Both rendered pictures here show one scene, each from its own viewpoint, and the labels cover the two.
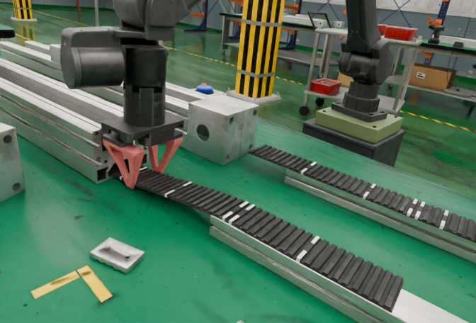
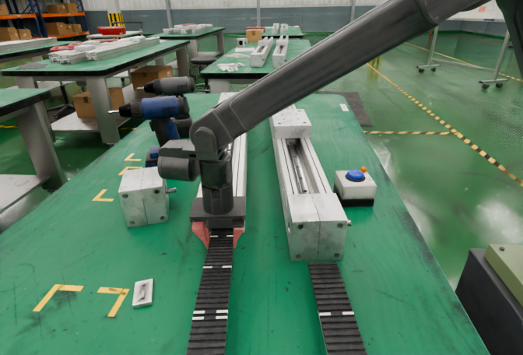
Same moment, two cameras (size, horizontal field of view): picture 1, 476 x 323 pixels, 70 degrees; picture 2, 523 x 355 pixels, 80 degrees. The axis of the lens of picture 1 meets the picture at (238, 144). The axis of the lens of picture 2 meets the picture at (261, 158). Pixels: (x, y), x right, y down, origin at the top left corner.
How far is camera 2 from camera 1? 0.42 m
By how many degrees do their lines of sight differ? 49
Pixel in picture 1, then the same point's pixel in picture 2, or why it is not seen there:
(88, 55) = (166, 162)
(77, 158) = not seen: hidden behind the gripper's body
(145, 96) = (206, 193)
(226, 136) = (293, 238)
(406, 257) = not seen: outside the picture
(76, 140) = not seen: hidden behind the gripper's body
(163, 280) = (138, 327)
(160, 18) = (201, 146)
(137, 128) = (201, 212)
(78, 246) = (141, 274)
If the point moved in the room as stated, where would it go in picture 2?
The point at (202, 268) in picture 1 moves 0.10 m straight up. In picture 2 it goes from (161, 338) to (149, 289)
